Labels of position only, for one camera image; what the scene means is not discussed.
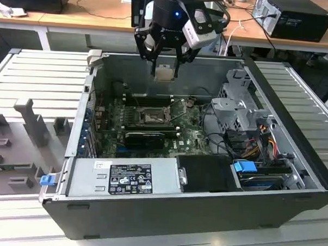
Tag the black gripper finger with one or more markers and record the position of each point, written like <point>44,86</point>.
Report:
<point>187,54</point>
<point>145,55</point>

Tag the square silver CPU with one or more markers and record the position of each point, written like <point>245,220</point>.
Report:
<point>164,73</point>

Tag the black RAM slot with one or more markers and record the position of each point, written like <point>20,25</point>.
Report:
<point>139,95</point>
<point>139,103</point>
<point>139,98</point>

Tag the metal CPU socket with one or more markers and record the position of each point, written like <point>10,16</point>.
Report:
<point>150,117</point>

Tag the blue expansion slot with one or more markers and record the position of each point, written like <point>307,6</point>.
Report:
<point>120,149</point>

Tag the black plastic cover box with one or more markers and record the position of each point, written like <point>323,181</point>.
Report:
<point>205,171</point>

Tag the round coin cell battery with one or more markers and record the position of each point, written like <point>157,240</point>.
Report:
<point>192,103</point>

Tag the grey plastic case latch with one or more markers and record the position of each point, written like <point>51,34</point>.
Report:
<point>94,57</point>

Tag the wooden desk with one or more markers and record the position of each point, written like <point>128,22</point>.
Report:
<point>103,19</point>

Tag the silver metal drive cage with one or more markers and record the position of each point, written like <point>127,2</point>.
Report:
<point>230,104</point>

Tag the installed RAM stick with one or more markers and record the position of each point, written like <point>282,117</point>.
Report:
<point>150,129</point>

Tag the green motherboard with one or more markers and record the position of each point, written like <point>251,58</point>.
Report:
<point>190,135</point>

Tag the black graphics card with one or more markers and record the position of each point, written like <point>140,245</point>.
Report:
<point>144,140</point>

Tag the black desktop computer tower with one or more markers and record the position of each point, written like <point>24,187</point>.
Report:
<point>301,25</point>

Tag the hard disk in blue carrier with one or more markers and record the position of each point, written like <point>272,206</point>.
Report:
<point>245,168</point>

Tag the grey power supply unit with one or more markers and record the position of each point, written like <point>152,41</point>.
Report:
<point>82,176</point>

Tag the crumpled white paper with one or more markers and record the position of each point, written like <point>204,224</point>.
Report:
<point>11,10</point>

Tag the blue plastic latch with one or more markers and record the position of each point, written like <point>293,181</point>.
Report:
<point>46,180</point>

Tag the black open PC case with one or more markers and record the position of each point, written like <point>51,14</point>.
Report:
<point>148,223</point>

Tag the green RAM stick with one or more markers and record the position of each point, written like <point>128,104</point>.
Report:
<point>9,167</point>

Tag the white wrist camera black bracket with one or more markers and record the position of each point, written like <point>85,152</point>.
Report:
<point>197,34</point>

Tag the wrist camera on black plate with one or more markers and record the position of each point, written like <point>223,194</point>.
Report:
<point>137,10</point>

